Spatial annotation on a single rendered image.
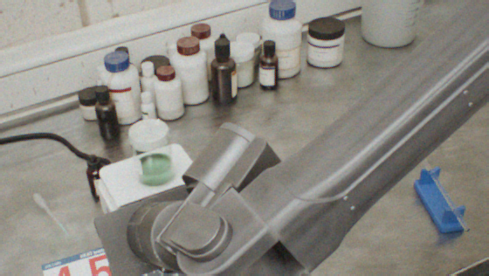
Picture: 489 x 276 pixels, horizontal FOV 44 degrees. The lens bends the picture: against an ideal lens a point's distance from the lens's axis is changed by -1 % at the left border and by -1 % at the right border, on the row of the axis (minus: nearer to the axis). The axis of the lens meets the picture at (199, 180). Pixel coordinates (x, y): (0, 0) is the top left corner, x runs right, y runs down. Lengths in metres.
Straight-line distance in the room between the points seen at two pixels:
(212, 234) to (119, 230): 0.18
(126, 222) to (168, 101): 0.49
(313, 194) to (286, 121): 0.63
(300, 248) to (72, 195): 0.57
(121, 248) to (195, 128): 0.49
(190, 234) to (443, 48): 0.22
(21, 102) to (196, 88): 0.31
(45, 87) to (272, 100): 0.40
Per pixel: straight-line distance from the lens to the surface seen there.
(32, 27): 1.12
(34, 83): 1.11
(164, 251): 0.47
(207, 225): 0.41
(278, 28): 1.10
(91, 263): 0.79
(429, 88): 0.44
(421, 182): 0.92
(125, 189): 0.79
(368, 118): 0.44
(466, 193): 0.94
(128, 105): 1.04
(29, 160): 1.03
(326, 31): 1.16
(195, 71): 1.05
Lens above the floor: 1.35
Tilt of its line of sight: 41 degrees down
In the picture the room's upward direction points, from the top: 5 degrees counter-clockwise
